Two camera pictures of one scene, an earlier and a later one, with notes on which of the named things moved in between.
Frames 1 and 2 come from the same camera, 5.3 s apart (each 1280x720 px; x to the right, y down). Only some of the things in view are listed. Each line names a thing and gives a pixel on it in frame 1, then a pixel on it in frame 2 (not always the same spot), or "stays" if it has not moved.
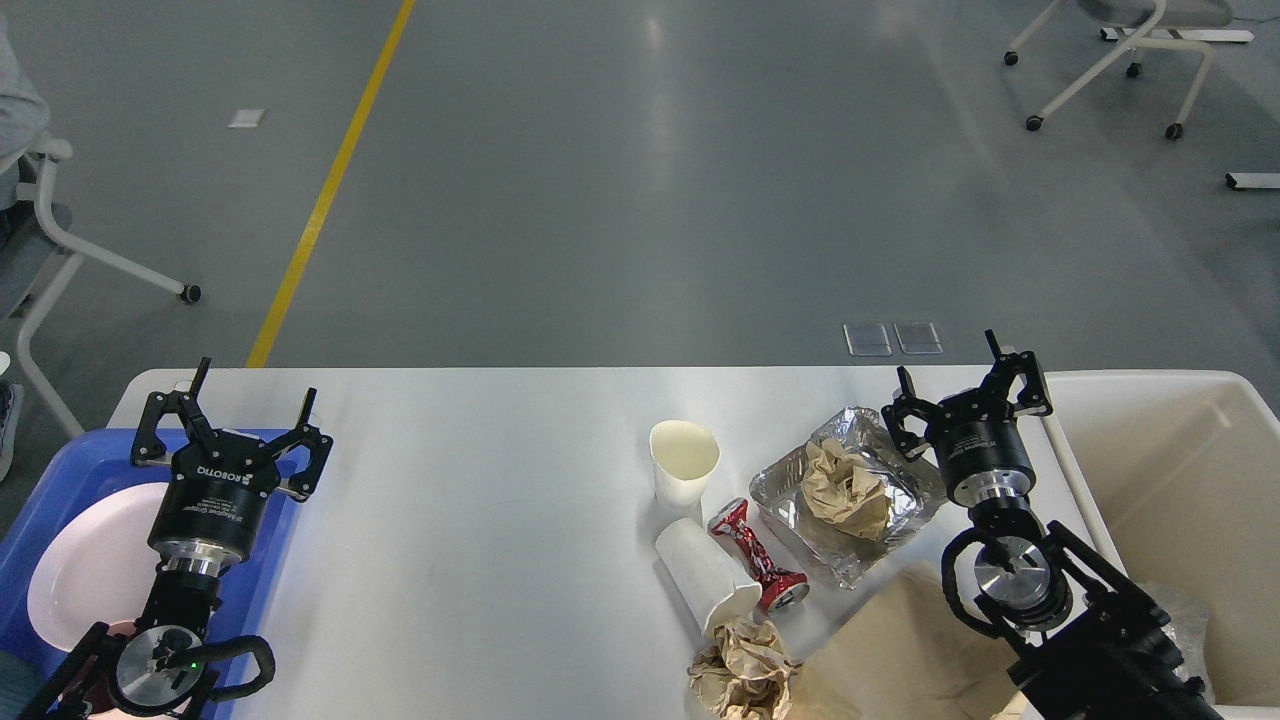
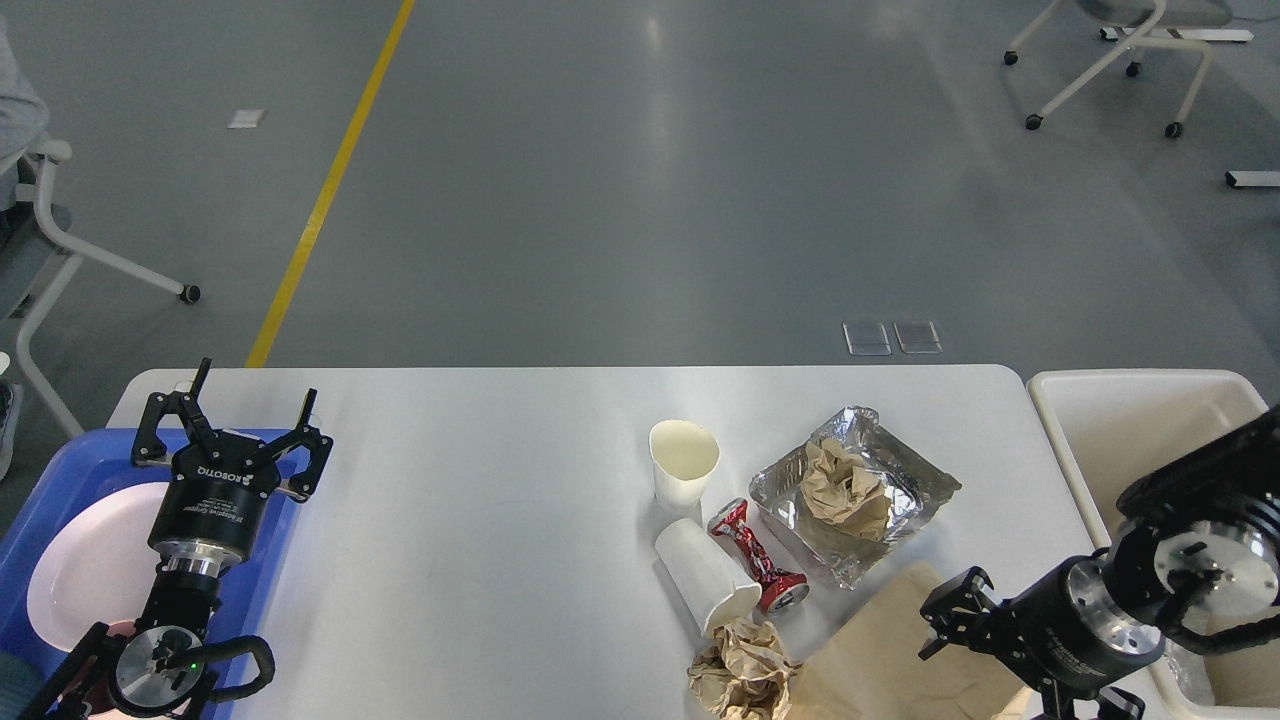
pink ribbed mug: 99,696 stays
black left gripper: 205,520 stays
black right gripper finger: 908,403 → 959,611
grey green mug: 20,681 stays
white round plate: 98,566 stays
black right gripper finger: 1034,398 → 1057,704
